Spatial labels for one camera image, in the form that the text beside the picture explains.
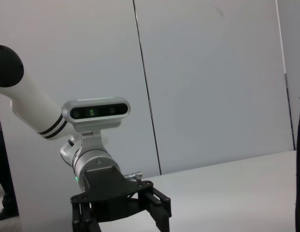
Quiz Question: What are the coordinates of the standing person in dark trousers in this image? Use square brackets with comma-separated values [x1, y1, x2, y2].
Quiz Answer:
[0, 94, 20, 222]

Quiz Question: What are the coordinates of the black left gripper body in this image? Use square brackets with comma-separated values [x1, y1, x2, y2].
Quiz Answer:
[70, 166, 154, 222]

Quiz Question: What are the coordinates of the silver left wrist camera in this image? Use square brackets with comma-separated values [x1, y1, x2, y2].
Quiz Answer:
[61, 96, 131, 155]

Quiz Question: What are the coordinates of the left arm cable with connector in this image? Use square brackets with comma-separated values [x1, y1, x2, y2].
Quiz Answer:
[124, 171, 143, 182]

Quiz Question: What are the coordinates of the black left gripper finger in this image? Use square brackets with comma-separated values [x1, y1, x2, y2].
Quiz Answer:
[137, 187, 172, 232]
[71, 202, 102, 232]

